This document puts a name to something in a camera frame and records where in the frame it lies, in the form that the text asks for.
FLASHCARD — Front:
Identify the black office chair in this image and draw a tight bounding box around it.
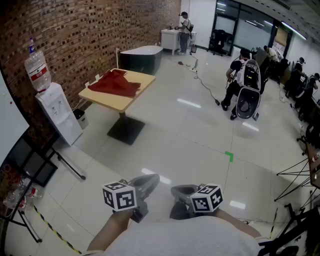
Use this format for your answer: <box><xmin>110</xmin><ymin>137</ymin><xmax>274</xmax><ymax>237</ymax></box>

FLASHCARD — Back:
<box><xmin>208</xmin><ymin>29</ymin><xmax>227</xmax><ymax>57</ymax></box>

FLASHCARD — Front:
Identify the pile of empty plastic bottles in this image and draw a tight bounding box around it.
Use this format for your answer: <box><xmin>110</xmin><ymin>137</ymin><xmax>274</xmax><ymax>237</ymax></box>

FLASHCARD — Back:
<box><xmin>3</xmin><ymin>172</ymin><xmax>45</xmax><ymax>211</ymax></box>

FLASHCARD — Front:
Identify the white vanity cabinet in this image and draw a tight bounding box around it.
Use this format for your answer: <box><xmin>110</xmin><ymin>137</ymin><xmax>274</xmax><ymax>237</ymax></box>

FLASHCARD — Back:
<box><xmin>160</xmin><ymin>28</ymin><xmax>181</xmax><ymax>56</ymax></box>

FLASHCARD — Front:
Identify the black floor cable with adapter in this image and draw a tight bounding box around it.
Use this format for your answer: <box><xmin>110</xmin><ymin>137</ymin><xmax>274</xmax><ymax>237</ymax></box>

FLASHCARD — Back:
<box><xmin>194</xmin><ymin>71</ymin><xmax>221</xmax><ymax>106</ymax></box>

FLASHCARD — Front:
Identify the white black pod chair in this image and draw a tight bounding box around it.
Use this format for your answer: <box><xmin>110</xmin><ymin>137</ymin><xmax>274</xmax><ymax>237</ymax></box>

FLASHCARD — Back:
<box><xmin>236</xmin><ymin>86</ymin><xmax>263</xmax><ymax>123</ymax></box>

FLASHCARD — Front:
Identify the red cloth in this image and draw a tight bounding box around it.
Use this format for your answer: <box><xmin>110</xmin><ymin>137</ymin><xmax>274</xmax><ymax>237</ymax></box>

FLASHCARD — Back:
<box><xmin>87</xmin><ymin>69</ymin><xmax>142</xmax><ymax>98</ymax></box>

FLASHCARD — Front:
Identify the person's left forearm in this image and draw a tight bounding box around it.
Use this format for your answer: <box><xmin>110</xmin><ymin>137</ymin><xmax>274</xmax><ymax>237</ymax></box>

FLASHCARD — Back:
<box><xmin>86</xmin><ymin>209</ymin><xmax>132</xmax><ymax>252</ymax></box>

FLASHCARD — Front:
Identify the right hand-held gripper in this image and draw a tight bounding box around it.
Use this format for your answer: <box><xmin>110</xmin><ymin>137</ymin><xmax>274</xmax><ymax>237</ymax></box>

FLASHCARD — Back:
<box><xmin>170</xmin><ymin>184</ymin><xmax>224</xmax><ymax>214</ymax></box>

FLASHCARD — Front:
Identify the person's right forearm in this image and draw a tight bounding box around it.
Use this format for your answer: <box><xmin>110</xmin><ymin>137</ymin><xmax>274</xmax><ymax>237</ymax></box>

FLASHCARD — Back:
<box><xmin>214</xmin><ymin>208</ymin><xmax>262</xmax><ymax>238</ymax></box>

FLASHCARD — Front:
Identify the whiteboard on black wheeled stand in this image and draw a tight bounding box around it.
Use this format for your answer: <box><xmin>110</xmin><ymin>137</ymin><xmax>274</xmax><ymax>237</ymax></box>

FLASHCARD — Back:
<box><xmin>0</xmin><ymin>62</ymin><xmax>87</xmax><ymax>245</ymax></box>

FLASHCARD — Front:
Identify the white black backpack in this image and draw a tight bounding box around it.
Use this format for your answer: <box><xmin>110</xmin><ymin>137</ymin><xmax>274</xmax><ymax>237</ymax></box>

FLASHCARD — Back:
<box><xmin>236</xmin><ymin>59</ymin><xmax>262</xmax><ymax>91</ymax></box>

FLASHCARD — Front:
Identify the large clear water jug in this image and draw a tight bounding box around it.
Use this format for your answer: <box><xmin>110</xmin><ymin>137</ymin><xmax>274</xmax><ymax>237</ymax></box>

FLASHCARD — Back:
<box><xmin>24</xmin><ymin>49</ymin><xmax>52</xmax><ymax>93</ymax></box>

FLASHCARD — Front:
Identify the person's grey shirt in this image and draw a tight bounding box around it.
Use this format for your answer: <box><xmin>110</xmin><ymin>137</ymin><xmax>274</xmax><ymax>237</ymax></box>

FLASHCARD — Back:
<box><xmin>82</xmin><ymin>214</ymin><xmax>261</xmax><ymax>256</ymax></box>

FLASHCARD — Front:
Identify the black glass cabinet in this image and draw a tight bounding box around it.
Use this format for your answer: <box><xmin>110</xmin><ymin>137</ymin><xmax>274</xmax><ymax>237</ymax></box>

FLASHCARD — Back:
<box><xmin>6</xmin><ymin>124</ymin><xmax>59</xmax><ymax>188</ymax></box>

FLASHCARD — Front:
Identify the person's dark shoe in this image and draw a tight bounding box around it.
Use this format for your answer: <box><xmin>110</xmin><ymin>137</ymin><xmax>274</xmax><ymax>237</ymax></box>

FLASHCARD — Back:
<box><xmin>169</xmin><ymin>199</ymin><xmax>192</xmax><ymax>221</ymax></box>

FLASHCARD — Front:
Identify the dark green white-rimmed bathtub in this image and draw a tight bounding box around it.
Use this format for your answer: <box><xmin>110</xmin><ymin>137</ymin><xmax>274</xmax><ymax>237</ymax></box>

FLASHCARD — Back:
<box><xmin>119</xmin><ymin>45</ymin><xmax>164</xmax><ymax>76</ymax></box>

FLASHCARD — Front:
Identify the white water dispenser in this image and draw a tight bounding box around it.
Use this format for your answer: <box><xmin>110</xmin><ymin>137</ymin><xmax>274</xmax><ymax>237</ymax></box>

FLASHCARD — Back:
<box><xmin>34</xmin><ymin>81</ymin><xmax>83</xmax><ymax>147</ymax></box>

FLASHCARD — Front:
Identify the light wooden table black base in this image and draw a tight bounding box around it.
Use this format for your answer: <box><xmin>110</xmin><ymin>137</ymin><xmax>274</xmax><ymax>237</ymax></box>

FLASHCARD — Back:
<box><xmin>78</xmin><ymin>67</ymin><xmax>157</xmax><ymax>146</ymax></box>

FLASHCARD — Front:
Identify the folding table with black legs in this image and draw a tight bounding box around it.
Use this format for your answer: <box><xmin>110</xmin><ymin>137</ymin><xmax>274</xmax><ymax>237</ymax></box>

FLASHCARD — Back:
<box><xmin>274</xmin><ymin>142</ymin><xmax>320</xmax><ymax>208</ymax></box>

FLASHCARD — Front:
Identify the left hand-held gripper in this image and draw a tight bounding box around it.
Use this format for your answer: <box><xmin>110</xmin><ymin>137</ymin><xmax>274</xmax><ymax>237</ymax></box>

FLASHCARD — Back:
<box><xmin>102</xmin><ymin>173</ymin><xmax>161</xmax><ymax>224</ymax></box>

